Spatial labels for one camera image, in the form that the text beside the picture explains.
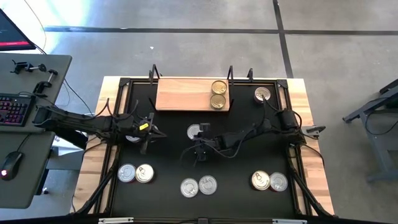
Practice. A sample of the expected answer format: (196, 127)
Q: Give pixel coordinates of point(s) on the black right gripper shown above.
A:
(202, 149)

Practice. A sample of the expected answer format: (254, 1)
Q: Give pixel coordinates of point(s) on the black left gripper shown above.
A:
(146, 135)

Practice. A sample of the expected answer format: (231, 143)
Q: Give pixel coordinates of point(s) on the red-labelled tuna can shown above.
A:
(126, 173)
(278, 181)
(192, 132)
(189, 187)

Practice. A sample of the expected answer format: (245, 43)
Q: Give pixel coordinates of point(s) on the green-labelled can silver lid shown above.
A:
(207, 184)
(132, 139)

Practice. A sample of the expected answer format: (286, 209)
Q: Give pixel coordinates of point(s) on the green-labelled can gold lid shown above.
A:
(218, 101)
(219, 87)

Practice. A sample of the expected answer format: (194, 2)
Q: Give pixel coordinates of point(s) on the blue-labelled seafood can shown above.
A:
(260, 180)
(144, 173)
(262, 94)

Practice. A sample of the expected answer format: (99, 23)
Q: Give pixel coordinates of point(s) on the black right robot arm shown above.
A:
(237, 137)

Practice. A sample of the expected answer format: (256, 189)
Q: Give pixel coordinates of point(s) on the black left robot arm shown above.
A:
(77, 122)

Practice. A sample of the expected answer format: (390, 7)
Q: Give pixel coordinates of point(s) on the black table mat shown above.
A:
(242, 205)

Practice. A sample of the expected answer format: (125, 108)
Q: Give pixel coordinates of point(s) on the black screw clamp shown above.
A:
(26, 67)
(45, 81)

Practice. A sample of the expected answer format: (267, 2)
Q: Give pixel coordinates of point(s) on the grey desk top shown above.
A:
(28, 186)
(18, 82)

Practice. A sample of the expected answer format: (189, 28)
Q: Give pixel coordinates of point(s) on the black backlit keyboard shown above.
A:
(14, 109)

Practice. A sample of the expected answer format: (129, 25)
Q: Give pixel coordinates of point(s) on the black computer mouse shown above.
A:
(11, 165)

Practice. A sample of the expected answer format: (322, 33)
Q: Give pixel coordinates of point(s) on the black computer monitor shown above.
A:
(12, 31)

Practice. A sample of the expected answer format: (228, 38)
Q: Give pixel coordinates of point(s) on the wooden shelf with black frame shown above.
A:
(183, 96)

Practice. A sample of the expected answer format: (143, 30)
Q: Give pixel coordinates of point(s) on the black aluminium table frame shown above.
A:
(241, 81)

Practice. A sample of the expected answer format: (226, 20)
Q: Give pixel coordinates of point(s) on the black metal bracket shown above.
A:
(250, 74)

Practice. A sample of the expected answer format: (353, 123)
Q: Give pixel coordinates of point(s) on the black table-level camera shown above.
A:
(202, 221)

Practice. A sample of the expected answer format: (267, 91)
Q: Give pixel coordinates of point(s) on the silver aluminium bracket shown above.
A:
(115, 220)
(289, 221)

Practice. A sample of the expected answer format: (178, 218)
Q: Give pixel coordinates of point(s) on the grey arm base bracket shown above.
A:
(314, 129)

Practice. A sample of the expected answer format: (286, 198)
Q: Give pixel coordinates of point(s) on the grey metal table frame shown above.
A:
(373, 124)

